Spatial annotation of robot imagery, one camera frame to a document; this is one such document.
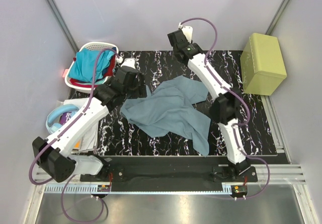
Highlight green box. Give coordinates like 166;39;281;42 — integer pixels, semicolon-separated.
240;33;287;96

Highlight white paper stack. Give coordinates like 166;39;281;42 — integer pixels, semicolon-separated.
62;98;98;154

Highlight white laundry basket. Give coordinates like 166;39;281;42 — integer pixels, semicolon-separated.
63;42;122;94

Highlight teal t shirt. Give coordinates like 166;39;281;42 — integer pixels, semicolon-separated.
68;48;115;83

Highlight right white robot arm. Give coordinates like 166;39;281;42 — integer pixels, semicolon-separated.
168;29;251;182

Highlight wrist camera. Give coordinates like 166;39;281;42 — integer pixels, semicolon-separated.
178;23;193;43
116;57;136;69

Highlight left controller board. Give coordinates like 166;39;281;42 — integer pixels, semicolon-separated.
97;184;111;192

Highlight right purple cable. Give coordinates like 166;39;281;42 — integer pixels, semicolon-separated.
181;19;270;200

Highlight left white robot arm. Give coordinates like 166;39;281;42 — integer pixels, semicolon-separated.
29;66;147;185

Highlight pink cube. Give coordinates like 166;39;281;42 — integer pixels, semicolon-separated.
62;69;68;78

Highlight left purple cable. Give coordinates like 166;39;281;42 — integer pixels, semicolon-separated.
29;48;121;221

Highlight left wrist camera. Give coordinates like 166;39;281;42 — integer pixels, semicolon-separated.
116;57;136;69

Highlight slotted cable duct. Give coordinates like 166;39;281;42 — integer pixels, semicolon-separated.
44;184;99;194

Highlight black marble mat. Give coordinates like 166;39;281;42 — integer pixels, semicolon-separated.
97;50;289;164

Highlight controller board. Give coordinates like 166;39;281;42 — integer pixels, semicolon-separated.
97;184;111;192
234;185;248;193

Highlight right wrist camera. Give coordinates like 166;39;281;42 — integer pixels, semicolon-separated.
178;23;193;43

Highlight light blue headphones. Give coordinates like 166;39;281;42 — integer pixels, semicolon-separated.
46;104;79;134

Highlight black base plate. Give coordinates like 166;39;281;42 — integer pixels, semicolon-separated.
79;156;258;193

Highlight purple cable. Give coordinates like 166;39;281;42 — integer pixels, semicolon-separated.
181;19;270;200
29;48;121;221

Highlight purple orange book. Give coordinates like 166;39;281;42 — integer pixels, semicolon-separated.
59;111;82;151

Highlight grey-blue t shirt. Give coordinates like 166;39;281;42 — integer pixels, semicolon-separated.
120;76;211;156

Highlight right controller board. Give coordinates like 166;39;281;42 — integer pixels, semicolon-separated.
234;185;248;193

